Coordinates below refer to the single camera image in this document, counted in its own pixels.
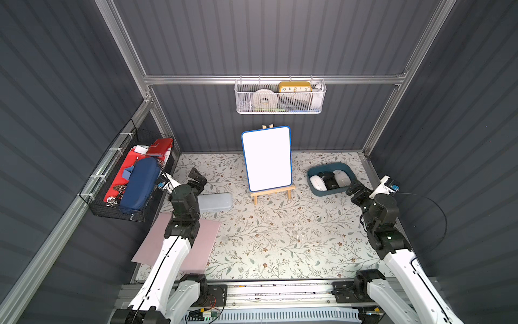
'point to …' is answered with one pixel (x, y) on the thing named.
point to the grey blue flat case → (214, 201)
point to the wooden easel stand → (288, 188)
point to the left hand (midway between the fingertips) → (189, 175)
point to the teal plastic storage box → (313, 170)
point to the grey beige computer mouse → (342, 178)
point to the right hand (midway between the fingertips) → (368, 185)
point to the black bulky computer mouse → (330, 180)
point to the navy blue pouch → (143, 175)
